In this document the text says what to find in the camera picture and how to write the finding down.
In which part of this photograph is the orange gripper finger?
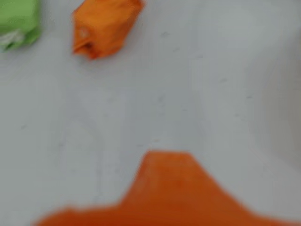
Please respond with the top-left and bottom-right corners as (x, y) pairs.
(32, 203), (121, 226)
(117, 150), (301, 226)

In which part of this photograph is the orange paper rubbish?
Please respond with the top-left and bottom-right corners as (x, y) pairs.
(71, 0), (146, 61)

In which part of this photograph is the green paper rubbish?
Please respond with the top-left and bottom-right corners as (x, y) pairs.
(0, 0), (43, 53)

